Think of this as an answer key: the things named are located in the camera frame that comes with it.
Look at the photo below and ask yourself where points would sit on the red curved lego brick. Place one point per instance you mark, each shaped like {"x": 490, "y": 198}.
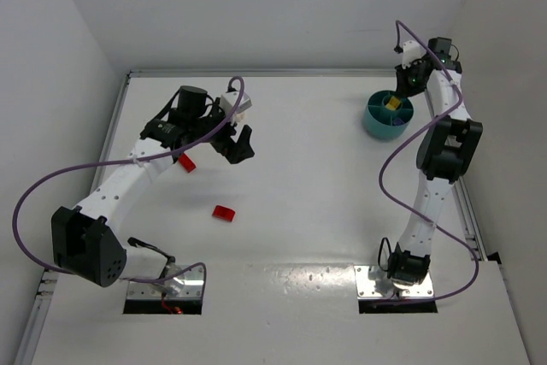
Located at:
{"x": 224, "y": 213}

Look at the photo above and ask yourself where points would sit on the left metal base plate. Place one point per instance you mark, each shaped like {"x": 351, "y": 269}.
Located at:
{"x": 186, "y": 285}

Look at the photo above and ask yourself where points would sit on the metal base plate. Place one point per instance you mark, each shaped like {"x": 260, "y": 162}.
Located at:
{"x": 372, "y": 284}
{"x": 186, "y": 285}

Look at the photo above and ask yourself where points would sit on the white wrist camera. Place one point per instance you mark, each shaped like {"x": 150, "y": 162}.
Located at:
{"x": 229, "y": 100}
{"x": 412, "y": 51}

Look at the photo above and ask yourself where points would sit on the teal round divided container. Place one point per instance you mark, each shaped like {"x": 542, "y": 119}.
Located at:
{"x": 377, "y": 118}

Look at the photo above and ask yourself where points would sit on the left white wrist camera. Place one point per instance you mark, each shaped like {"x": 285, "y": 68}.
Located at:
{"x": 229, "y": 100}

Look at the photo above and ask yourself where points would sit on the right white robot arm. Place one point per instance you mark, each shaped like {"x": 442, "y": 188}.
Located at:
{"x": 444, "y": 154}

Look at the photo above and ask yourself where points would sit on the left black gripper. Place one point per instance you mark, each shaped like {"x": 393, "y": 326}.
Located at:
{"x": 226, "y": 141}

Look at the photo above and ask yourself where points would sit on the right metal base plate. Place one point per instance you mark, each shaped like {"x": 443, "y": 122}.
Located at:
{"x": 372, "y": 284}

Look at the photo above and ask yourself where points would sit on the red flat lego brick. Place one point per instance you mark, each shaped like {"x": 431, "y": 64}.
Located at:
{"x": 187, "y": 163}

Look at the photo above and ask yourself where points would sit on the dark purple square lego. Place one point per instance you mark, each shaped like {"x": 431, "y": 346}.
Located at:
{"x": 397, "y": 122}

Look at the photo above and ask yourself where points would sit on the yellow 2x4 lego brick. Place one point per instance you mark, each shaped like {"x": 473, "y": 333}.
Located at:
{"x": 393, "y": 103}

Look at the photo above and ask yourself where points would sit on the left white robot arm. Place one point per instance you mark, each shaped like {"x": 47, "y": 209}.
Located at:
{"x": 85, "y": 237}

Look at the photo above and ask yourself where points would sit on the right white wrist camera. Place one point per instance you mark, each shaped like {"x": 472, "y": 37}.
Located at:
{"x": 412, "y": 51}

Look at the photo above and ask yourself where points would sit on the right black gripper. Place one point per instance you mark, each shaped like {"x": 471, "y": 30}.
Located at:
{"x": 407, "y": 81}

